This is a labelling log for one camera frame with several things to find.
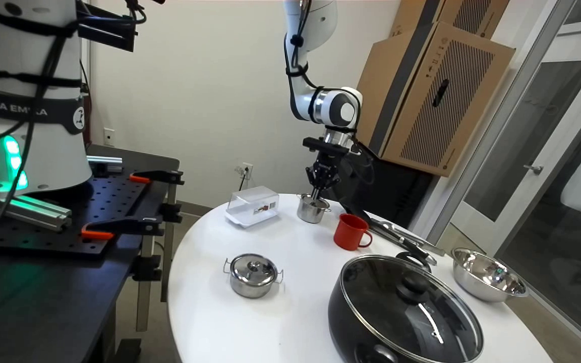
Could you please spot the large black cooking pot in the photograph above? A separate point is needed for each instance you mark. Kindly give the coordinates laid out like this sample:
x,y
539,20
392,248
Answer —
x,y
337,324

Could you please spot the black stereo camera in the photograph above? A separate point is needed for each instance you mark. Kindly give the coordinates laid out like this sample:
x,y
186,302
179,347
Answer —
x,y
105,28

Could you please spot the aluminium extrusion rail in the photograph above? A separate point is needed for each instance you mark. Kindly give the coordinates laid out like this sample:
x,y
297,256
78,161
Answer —
x,y
36,212

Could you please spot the small steel pot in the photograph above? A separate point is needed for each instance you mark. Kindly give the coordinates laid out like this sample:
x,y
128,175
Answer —
x,y
254,290

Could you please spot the black perforated workbench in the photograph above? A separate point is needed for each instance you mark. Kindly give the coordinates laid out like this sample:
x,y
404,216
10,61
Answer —
x,y
36,310

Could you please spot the black spatula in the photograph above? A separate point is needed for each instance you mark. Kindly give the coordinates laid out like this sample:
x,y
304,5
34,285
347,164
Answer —
x,y
414,246

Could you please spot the small cardboard box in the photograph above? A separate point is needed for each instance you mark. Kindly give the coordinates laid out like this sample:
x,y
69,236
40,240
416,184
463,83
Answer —
x,y
473,12

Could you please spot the white glass door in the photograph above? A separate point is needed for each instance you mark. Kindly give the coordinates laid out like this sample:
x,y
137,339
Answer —
x,y
525,122

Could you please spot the steel mixing bowl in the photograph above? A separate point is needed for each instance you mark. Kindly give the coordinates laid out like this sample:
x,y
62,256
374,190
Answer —
x,y
489,277

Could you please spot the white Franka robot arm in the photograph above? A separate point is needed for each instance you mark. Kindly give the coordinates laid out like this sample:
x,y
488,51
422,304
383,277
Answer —
x,y
36,153

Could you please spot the small steel pot lid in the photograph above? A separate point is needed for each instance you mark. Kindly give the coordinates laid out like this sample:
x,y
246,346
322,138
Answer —
x,y
243,271

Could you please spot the white wall outlet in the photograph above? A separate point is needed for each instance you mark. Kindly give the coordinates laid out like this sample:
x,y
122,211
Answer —
x,y
110,135
246,168

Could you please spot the white rectangular plate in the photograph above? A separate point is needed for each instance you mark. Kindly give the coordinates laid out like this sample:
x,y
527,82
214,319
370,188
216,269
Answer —
x,y
254,199

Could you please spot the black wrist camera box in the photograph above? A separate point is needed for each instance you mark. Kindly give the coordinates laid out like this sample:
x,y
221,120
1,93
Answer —
x,y
317,143

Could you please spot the steel cup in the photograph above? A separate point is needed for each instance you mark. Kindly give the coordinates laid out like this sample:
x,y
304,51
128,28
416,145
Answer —
x,y
312,214

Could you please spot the large cardboard box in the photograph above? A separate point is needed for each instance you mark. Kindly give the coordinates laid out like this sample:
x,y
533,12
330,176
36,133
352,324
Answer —
x,y
438,101

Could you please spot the glass pot lid black knob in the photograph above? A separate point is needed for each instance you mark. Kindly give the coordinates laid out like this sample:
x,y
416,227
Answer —
x,y
385,290

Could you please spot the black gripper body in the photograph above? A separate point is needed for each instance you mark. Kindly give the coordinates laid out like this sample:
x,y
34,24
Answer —
x,y
332,163

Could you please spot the red mug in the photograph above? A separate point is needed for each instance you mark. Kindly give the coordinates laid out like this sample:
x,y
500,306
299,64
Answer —
x,y
349,232

